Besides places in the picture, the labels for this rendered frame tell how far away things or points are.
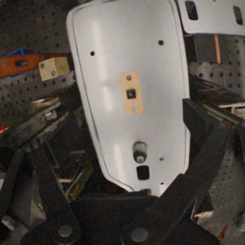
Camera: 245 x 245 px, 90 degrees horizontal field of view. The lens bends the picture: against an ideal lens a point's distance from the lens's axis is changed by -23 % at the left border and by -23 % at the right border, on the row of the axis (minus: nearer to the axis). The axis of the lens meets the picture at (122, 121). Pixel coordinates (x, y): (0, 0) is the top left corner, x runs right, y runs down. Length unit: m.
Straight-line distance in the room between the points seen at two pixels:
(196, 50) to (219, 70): 0.36
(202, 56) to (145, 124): 0.19
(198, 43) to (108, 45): 0.18
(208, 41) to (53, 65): 0.30
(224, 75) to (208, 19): 0.40
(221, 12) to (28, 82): 0.75
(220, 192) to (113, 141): 0.89
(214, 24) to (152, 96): 0.20
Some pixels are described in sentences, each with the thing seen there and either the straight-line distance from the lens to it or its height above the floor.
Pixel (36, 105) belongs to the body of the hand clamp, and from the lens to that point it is 0.32.
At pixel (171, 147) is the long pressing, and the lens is 0.37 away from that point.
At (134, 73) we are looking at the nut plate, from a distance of 0.30.
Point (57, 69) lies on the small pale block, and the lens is 0.27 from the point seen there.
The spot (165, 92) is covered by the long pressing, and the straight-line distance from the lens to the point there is 0.31.
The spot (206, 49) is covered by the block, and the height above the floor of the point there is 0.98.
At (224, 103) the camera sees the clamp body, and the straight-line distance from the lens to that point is 0.32.
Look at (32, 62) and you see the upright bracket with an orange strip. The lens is 0.28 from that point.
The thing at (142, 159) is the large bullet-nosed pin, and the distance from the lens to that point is 0.32.
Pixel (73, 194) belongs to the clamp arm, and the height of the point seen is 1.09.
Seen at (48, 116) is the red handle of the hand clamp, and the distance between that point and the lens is 0.29.
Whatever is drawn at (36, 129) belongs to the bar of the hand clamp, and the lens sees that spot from 0.26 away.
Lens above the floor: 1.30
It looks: 67 degrees down
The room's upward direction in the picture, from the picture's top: 169 degrees counter-clockwise
